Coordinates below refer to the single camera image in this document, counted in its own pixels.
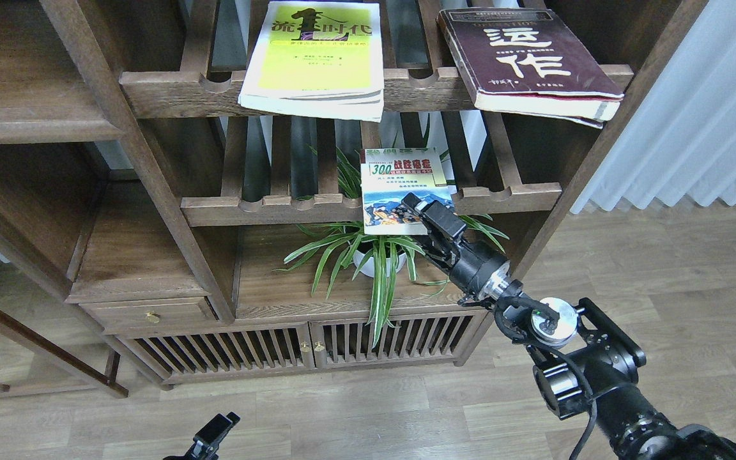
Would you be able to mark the green spider plant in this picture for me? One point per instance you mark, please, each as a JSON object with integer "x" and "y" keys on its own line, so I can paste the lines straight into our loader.
{"x": 339, "y": 245}

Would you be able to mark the dark maroon cover book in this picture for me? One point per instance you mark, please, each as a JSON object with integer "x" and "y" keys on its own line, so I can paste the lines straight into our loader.
{"x": 526, "y": 61}

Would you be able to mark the right slatted cabinet door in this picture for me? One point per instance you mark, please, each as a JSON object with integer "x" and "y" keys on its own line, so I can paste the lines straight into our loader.
{"x": 409, "y": 339}

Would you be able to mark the wooden drawer with brass knob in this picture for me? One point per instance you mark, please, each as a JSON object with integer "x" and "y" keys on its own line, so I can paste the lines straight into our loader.
{"x": 121, "y": 316}

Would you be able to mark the white book with colourful picture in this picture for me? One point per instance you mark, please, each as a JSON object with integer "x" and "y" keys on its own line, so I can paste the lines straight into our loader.
{"x": 387, "y": 175}

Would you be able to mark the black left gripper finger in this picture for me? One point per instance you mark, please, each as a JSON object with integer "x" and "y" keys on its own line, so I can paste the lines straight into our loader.
{"x": 208, "y": 439}

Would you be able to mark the yellow green cover book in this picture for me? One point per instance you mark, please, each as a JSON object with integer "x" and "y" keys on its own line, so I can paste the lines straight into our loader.
{"x": 318, "y": 59}

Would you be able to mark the white pleated curtain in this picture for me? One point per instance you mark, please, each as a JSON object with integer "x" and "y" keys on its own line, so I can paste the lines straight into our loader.
{"x": 681, "y": 143}

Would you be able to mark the dark wooden bookshelf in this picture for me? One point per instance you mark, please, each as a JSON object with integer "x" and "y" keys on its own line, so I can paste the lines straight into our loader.
{"x": 125, "y": 173}

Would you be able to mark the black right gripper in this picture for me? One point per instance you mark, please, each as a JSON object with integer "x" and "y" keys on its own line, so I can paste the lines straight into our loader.
{"x": 469, "y": 265}

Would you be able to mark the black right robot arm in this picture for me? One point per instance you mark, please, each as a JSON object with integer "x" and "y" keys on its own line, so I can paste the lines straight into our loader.
{"x": 583, "y": 362}

